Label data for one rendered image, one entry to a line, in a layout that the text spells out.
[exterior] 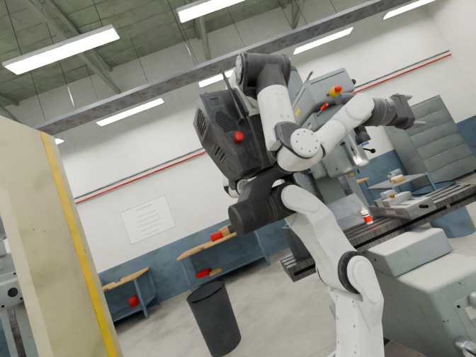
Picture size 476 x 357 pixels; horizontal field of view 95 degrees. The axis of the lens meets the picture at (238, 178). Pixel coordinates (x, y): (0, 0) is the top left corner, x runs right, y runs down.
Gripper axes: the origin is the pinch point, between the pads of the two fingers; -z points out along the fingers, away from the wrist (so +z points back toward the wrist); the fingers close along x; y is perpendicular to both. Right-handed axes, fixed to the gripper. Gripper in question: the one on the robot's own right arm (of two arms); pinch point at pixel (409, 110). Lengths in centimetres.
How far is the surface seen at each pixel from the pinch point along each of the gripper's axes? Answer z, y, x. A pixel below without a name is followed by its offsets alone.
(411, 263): -29, 47, -56
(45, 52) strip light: 240, 221, 258
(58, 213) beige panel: 148, 94, 2
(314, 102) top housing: 1, 41, 36
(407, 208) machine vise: -37, 45, -30
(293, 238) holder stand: 18, 72, -34
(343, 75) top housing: -17, 34, 48
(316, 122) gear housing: -4, 51, 28
